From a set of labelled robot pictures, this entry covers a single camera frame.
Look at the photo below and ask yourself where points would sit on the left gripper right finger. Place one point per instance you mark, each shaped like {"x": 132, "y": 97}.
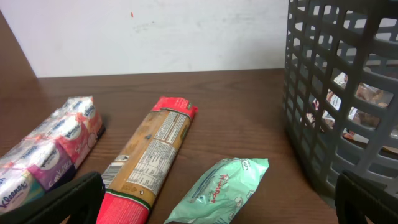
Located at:
{"x": 357, "y": 200}

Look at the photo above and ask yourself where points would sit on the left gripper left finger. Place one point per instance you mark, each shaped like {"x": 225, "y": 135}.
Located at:
{"x": 78, "y": 201}

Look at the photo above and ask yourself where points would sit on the orange pasta package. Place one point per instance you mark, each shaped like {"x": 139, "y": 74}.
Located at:
{"x": 133, "y": 180}

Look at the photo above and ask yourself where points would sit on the dried mushroom bag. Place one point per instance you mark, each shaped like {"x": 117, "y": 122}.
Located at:
{"x": 365, "y": 92}

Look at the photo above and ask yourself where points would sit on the mint green wipes packet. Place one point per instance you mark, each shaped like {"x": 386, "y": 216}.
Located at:
{"x": 220, "y": 192}

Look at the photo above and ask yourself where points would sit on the tissue pack multipack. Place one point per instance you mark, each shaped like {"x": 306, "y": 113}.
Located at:
{"x": 49, "y": 156}

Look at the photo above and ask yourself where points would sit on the grey plastic basket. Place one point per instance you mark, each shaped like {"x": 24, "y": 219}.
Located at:
{"x": 323, "y": 39}

